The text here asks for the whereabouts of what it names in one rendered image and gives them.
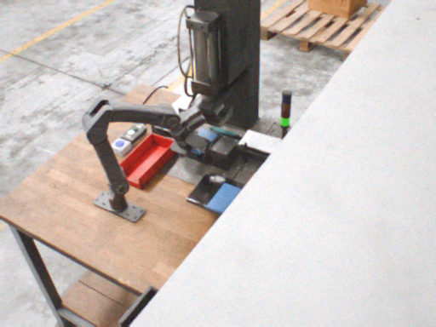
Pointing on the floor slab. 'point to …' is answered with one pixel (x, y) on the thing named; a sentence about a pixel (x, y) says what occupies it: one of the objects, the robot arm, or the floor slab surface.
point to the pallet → (320, 32)
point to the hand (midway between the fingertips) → (190, 148)
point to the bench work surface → (103, 227)
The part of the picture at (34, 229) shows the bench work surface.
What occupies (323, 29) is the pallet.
